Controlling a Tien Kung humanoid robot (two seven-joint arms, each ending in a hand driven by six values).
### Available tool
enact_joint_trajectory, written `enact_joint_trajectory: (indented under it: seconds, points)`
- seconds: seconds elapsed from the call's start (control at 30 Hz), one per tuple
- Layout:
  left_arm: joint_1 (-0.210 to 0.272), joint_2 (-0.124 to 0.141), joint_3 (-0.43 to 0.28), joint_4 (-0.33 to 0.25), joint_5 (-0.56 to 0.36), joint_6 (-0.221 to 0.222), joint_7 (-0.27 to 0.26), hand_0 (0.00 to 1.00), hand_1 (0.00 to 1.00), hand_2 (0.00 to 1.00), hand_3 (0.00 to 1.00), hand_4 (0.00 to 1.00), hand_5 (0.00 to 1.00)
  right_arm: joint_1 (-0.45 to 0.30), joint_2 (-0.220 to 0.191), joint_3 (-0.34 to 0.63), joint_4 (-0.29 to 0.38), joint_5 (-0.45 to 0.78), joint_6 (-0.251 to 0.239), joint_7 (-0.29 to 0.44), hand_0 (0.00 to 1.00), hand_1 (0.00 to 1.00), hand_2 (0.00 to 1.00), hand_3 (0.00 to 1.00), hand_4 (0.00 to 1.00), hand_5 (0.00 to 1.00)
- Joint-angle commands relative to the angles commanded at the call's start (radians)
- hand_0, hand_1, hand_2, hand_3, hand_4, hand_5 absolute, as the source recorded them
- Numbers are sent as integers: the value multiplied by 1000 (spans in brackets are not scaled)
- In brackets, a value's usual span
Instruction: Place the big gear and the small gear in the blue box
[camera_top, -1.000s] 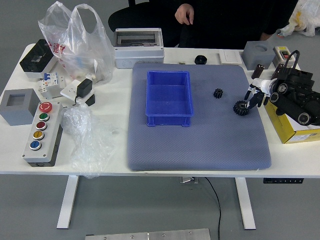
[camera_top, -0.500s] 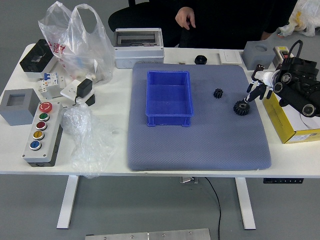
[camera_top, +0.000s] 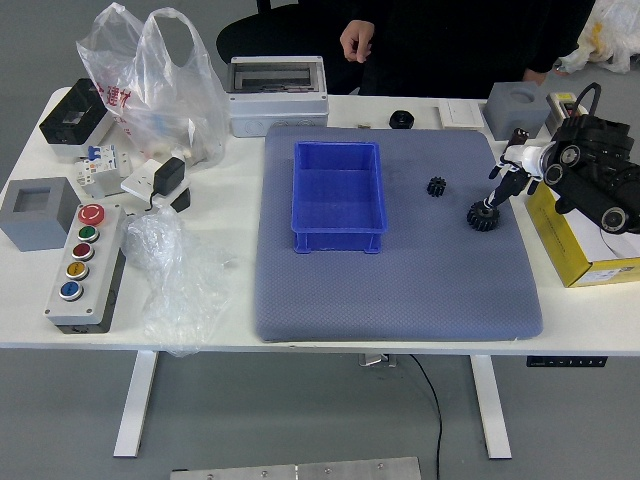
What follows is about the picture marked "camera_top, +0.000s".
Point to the person's right hand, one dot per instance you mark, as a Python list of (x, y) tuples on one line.
[(357, 40)]

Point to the person's left hand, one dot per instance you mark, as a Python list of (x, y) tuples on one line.
[(534, 76)]

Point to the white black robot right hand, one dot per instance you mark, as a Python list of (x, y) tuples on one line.
[(530, 157)]

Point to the big black gear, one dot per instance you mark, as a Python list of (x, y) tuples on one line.
[(482, 220)]

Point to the small black gear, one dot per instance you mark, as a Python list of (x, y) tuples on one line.
[(437, 187)]

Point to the grey enclosure with clear lid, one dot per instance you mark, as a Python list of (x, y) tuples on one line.
[(277, 107)]

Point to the blue plastic box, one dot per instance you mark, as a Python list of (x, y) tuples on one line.
[(340, 205)]

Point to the clear plastic bag red print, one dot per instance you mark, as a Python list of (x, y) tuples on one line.
[(150, 100)]

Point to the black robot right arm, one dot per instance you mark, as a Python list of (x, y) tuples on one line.
[(600, 165)]

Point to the yellow white cardboard box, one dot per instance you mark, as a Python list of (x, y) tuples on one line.
[(555, 235)]

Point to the black round plastic nut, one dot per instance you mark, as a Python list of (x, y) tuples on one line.
[(401, 119)]

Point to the brown capacitor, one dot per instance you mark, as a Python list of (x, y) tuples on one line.
[(519, 136)]

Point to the grey block round hole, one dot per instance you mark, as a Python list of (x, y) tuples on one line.
[(510, 112)]

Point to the white yellow plush toy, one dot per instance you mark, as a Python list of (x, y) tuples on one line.
[(610, 30)]

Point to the person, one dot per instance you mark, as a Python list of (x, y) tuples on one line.
[(450, 45)]

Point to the grey-blue padded mat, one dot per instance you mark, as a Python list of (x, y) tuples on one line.
[(400, 290)]

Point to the black table control panel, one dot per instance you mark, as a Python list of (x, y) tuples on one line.
[(567, 361)]

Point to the black power adapter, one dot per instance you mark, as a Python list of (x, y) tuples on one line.
[(169, 175)]

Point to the black plug block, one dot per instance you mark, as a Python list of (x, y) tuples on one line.
[(181, 201)]

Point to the white table leg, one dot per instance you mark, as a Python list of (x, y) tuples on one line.
[(492, 410), (136, 400)]

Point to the white blue circuit breaker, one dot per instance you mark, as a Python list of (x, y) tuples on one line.
[(102, 157)]

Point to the white orange terminal block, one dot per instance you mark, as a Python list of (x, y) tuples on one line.
[(89, 177)]

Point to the crumpled clear plastic film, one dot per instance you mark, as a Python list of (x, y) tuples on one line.
[(170, 280)]

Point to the grey block square recess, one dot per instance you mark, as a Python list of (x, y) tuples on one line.
[(30, 225)]

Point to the grey five-button control station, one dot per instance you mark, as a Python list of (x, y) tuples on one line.
[(75, 295)]

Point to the grey switch box red button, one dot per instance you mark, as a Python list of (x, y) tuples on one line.
[(560, 107)]

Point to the white wall switch plate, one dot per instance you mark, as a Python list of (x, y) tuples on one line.
[(460, 114)]

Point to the metal bracket under table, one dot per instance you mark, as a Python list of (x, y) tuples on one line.
[(377, 360)]

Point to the white wall socket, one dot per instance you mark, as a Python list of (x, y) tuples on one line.
[(137, 182)]

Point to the black white enclosure box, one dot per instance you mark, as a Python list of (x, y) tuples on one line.
[(70, 120)]

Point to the metal base plate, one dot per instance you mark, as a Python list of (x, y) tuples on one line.
[(300, 471)]

